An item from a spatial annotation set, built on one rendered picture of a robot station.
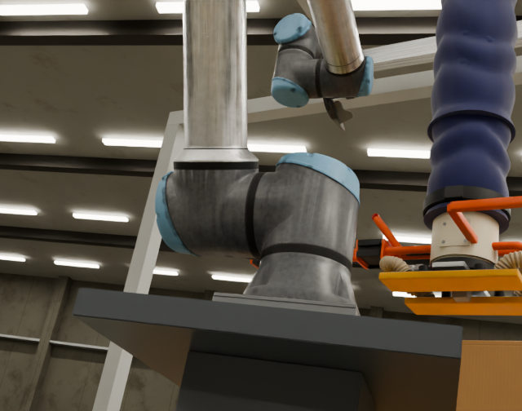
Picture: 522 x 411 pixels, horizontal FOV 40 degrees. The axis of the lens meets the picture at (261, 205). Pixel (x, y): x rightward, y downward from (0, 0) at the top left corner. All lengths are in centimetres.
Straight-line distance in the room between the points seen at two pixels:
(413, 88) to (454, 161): 266
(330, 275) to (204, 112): 35
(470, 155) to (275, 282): 99
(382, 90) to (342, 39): 314
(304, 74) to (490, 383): 78
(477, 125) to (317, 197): 93
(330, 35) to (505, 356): 76
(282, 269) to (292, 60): 71
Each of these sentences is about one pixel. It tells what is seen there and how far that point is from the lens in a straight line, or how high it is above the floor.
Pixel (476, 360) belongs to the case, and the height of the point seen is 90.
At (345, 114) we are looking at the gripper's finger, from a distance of 193.
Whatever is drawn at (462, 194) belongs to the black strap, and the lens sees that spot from 189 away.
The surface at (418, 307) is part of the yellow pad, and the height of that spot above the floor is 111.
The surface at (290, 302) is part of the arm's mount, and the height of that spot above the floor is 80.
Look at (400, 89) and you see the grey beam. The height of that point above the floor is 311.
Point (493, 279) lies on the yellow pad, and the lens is 177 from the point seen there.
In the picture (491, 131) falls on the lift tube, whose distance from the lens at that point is 202.
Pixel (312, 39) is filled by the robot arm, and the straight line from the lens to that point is 175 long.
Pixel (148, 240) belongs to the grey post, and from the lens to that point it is 504.
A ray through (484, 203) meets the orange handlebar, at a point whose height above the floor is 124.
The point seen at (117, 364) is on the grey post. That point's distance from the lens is 482.
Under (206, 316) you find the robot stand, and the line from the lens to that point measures 92.
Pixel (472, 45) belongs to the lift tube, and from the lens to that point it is 215.
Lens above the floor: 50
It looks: 24 degrees up
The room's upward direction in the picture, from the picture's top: 11 degrees clockwise
